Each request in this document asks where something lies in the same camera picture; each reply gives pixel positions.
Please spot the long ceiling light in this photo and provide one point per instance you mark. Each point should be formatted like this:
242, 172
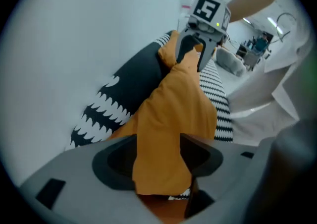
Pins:
247, 20
275, 25

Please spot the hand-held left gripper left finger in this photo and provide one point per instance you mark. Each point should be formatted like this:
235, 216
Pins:
79, 193

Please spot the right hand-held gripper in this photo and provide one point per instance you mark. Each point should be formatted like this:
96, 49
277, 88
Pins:
208, 10

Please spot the person's white shirt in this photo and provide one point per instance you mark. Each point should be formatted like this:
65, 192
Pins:
272, 81

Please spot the dark equipment cart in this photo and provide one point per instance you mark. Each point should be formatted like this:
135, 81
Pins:
247, 55

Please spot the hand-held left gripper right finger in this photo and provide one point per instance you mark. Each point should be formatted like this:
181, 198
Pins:
230, 176

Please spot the small orange cushion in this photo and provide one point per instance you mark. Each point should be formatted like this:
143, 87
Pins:
168, 49

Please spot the white appliance with red label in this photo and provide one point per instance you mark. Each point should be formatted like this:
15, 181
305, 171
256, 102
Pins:
188, 2

